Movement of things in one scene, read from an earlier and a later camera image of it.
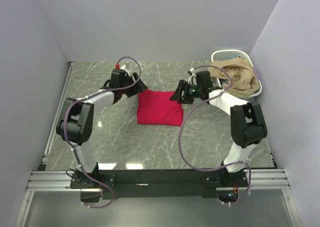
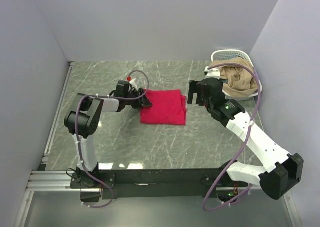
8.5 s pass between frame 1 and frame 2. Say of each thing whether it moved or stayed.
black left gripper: moved
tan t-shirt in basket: stayed
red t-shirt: stayed
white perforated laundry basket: stayed
